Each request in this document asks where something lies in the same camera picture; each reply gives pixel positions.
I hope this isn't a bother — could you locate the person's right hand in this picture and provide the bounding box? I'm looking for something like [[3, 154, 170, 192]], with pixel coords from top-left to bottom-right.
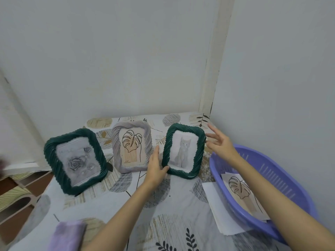
[[205, 123, 240, 165]]

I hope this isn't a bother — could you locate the grey frame with leaf picture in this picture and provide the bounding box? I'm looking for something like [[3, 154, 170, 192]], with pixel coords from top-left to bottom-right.
[[111, 121, 153, 173]]

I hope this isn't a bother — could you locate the stack of white paper sheets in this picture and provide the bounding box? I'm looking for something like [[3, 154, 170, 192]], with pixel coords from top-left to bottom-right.
[[202, 181, 253, 236]]

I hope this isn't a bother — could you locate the leaf patterned tablecloth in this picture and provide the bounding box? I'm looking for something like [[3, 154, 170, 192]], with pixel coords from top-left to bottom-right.
[[10, 112, 288, 251]]

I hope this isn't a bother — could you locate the person's right forearm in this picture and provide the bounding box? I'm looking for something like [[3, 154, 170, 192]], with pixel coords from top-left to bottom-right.
[[226, 153, 335, 251]]

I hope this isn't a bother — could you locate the person's left forearm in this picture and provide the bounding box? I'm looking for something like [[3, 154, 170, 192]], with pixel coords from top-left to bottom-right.
[[83, 179, 162, 251]]

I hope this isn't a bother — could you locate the leaf print paper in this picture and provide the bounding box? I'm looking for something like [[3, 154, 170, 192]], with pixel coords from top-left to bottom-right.
[[221, 173, 270, 221]]

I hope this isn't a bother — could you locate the purple folded cloth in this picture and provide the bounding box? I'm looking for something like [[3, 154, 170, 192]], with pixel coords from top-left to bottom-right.
[[47, 220, 87, 251]]

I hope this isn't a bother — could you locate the green frame with cat picture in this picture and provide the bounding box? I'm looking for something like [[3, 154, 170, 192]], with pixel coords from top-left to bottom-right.
[[161, 123, 207, 180]]

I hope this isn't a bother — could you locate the green frame with rose picture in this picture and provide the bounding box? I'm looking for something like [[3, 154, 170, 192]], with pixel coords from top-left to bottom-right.
[[43, 128, 108, 195]]

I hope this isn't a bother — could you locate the person's left hand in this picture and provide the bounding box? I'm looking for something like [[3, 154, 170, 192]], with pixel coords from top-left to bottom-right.
[[145, 145, 171, 189]]

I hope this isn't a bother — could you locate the brown wooden furniture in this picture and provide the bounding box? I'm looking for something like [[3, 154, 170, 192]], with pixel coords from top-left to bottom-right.
[[0, 170, 54, 241]]

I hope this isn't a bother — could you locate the purple plastic basket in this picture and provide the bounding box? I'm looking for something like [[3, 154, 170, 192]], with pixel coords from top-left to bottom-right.
[[209, 144, 319, 245]]

